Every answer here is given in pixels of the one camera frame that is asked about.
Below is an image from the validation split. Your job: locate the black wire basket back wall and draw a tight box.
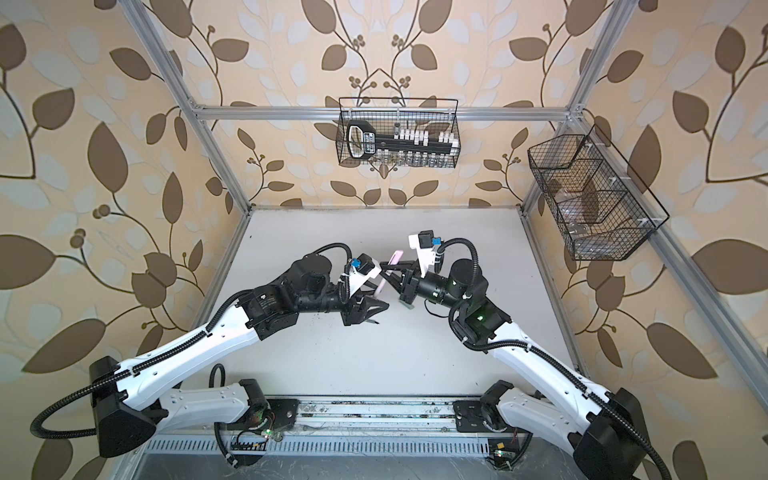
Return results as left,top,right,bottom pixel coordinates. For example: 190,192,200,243
335,95,462,169

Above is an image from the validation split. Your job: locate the pink pen cap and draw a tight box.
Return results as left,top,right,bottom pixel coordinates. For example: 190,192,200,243
388,250,403,265

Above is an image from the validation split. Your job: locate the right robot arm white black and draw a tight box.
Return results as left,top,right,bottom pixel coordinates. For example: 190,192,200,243
380,231,671,479

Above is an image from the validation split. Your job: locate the aluminium frame back bar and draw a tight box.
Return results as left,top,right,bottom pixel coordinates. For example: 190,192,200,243
191,105,571,123

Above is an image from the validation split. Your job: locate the black wire basket right wall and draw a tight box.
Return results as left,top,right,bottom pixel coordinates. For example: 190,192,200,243
527,125,670,261

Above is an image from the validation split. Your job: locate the black wire basket wall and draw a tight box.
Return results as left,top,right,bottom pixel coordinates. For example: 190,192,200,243
335,95,462,169
527,125,670,261

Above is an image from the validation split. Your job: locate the black tool in basket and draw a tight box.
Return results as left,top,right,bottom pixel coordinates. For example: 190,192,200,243
342,120,461,160

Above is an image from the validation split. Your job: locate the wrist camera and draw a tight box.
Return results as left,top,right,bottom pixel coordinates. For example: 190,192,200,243
347,253,382,296
408,230,442,278

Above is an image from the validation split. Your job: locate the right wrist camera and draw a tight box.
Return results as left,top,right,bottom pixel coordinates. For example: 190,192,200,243
408,230,442,278

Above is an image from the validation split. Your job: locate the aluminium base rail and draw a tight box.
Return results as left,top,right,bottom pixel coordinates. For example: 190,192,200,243
143,394,628,460

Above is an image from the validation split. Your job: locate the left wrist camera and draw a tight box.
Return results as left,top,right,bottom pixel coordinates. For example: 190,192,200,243
347,253,382,296

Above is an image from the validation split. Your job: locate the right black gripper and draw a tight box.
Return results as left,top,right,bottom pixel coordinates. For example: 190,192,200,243
380,261,468,317

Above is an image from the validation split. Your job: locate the pink pen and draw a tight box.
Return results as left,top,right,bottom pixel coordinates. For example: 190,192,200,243
374,278,387,296

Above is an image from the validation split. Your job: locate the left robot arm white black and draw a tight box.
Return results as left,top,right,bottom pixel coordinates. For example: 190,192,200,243
30,243,389,458

